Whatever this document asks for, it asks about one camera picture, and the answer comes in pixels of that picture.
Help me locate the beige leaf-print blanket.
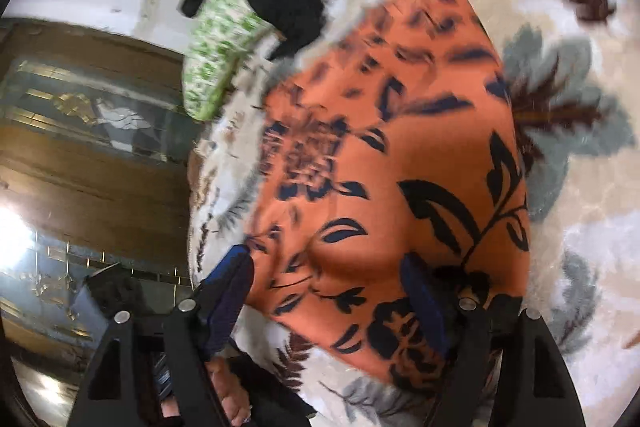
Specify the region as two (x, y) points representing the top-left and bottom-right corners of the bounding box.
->
(185, 0), (640, 427)

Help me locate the wooden glass-door cabinet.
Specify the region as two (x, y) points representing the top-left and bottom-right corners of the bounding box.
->
(0, 17), (201, 408)

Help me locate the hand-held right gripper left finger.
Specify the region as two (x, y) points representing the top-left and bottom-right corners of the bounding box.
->
(70, 244), (256, 427)

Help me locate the green patterned pillow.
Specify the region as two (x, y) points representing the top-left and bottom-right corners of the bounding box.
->
(181, 0), (281, 120)

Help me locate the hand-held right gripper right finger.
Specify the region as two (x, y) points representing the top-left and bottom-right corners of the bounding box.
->
(402, 253), (586, 427)

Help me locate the person's bare foot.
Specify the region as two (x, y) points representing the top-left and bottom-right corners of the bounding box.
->
(207, 354), (253, 427)

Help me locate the orange floral cloth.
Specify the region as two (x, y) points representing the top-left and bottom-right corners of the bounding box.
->
(242, 0), (532, 395)

